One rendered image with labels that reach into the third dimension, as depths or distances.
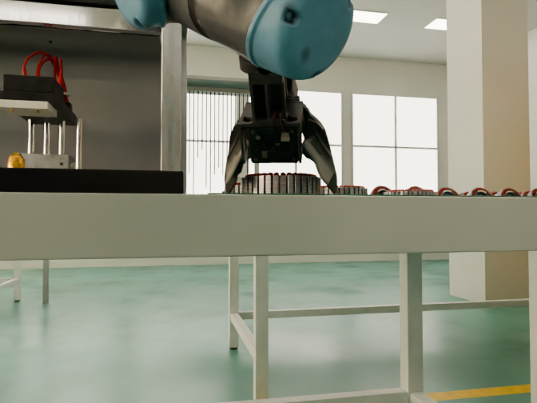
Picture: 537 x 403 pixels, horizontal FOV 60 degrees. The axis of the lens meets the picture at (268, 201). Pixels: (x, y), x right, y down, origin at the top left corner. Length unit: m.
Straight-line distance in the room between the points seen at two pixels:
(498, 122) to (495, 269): 1.22
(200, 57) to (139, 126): 6.56
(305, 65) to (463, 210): 0.20
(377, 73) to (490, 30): 3.80
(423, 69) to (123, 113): 7.81
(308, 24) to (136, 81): 0.63
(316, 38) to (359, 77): 7.64
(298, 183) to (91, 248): 0.31
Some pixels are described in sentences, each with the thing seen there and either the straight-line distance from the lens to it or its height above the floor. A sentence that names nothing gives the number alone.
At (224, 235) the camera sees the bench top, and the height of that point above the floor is 0.72.
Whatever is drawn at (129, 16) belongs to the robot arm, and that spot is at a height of 0.90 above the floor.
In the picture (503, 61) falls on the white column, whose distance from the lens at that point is 4.54.
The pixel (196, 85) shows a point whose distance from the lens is 4.37.
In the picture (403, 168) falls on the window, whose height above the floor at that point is 1.52.
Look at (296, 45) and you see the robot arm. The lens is 0.32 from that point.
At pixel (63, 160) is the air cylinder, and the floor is 0.81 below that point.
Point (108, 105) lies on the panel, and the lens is 0.91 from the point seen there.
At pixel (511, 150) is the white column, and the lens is 4.43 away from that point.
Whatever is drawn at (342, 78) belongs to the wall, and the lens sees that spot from 7.86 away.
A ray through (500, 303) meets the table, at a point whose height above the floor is 0.19.
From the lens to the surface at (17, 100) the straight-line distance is 0.70.
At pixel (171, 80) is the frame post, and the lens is 0.75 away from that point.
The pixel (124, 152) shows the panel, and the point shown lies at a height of 0.85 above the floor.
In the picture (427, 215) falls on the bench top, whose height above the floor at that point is 0.73.
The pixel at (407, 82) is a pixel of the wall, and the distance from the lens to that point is 8.33.
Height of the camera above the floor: 0.73
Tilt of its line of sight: 2 degrees up
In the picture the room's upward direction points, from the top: straight up
